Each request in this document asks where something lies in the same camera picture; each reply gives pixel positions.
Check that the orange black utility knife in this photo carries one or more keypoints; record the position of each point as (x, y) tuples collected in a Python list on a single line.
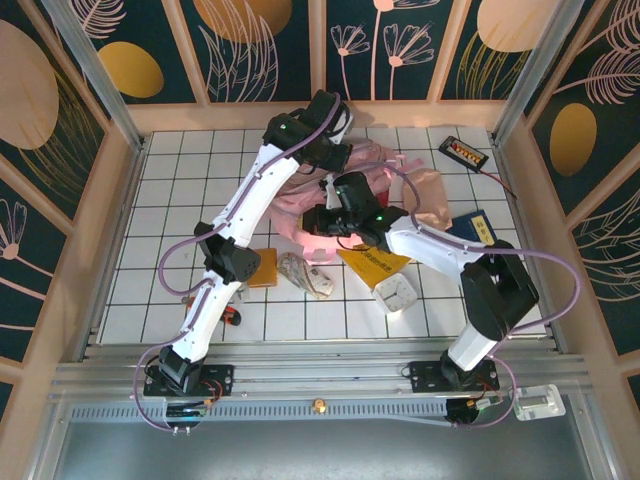
[(232, 316)]

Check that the orange square pad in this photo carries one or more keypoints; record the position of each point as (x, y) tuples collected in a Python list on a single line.
[(267, 270)]

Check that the yellow picture book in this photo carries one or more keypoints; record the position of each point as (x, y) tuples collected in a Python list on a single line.
[(375, 270)]

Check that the patterned fabric pencil pouch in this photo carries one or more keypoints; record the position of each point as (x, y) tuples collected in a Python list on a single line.
[(305, 275)]

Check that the pink school backpack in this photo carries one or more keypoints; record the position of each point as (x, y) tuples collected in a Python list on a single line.
[(295, 205)]

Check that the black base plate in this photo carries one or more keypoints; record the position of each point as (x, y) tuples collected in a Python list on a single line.
[(220, 380), (425, 375)]

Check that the dark blue book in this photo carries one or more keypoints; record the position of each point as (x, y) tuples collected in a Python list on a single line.
[(470, 227)]

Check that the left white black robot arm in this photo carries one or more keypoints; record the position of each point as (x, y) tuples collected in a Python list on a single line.
[(250, 200)]

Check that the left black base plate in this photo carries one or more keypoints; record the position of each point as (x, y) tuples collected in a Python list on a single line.
[(220, 380)]

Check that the aluminium frame post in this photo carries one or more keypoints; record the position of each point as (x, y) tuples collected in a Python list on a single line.
[(100, 85), (535, 70)]

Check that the clear acrylic block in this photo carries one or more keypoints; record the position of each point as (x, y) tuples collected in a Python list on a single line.
[(540, 402)]

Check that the aluminium mounting rail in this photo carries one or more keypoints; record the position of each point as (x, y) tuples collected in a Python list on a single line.
[(320, 370)]

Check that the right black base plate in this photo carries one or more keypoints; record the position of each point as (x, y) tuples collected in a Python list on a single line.
[(425, 375)]

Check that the white square alarm clock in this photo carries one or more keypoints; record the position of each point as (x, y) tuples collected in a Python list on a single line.
[(396, 295)]

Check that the rose gold pouch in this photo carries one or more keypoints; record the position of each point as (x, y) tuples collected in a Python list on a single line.
[(430, 195)]

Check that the black controller board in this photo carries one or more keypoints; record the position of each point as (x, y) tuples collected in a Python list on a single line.
[(187, 411), (470, 411)]

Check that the black board with yellow connectors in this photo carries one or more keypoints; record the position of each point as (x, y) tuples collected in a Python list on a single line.
[(463, 153)]

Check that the small brass knob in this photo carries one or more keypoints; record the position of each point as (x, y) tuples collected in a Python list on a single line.
[(318, 405)]

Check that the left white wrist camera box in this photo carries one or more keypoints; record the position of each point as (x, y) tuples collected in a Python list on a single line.
[(349, 120)]

